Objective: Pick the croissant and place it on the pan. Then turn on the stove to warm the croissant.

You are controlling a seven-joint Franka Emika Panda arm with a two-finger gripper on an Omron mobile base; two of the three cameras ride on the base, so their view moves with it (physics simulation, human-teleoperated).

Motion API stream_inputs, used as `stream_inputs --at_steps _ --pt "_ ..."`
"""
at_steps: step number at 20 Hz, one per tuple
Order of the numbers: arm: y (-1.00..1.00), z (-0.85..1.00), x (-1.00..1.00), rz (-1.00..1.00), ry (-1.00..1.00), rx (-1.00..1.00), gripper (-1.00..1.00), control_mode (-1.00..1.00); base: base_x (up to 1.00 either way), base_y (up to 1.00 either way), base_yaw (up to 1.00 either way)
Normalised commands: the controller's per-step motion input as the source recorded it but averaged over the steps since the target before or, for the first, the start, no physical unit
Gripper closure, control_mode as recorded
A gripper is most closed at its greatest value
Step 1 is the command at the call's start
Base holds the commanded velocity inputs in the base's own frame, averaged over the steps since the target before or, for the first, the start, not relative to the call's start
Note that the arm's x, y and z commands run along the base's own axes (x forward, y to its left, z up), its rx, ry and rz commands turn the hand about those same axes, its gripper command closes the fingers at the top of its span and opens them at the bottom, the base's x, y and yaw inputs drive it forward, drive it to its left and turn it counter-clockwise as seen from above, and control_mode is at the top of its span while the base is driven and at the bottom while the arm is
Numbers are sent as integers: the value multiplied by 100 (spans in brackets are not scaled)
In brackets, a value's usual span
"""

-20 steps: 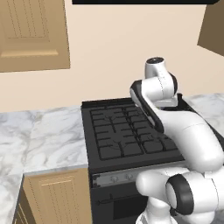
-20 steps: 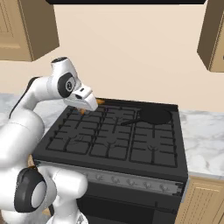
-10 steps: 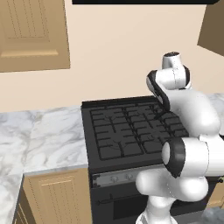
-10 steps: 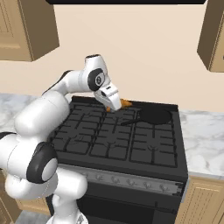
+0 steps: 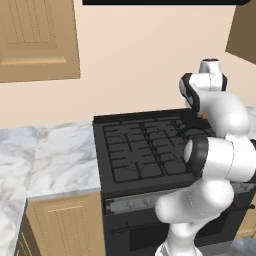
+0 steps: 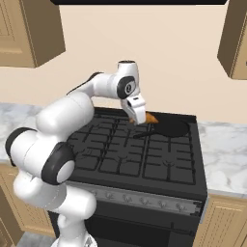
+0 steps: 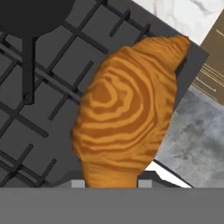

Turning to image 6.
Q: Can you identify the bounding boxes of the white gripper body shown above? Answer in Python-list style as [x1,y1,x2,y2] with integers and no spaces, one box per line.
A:
[121,99,147,126]

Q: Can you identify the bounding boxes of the brown croissant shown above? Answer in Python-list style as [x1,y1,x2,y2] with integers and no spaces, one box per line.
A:
[128,111,160,125]

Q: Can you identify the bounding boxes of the black frying pan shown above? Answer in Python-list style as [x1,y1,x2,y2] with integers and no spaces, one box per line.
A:
[132,119,190,140]

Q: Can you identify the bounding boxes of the black stove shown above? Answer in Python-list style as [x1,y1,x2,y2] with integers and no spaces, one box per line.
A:
[47,106,208,247]

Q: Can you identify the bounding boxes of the black range hood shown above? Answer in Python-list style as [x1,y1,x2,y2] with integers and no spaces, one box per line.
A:
[49,0,230,6]

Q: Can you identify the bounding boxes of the black oven door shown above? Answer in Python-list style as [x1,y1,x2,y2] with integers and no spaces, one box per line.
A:
[84,214,198,247]

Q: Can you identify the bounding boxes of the tan base cupboard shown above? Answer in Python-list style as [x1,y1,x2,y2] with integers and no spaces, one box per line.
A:
[192,192,247,247]
[0,162,56,247]

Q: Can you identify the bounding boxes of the tan wall cupboard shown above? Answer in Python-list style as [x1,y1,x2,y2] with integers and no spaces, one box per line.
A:
[0,0,67,69]
[216,0,247,81]

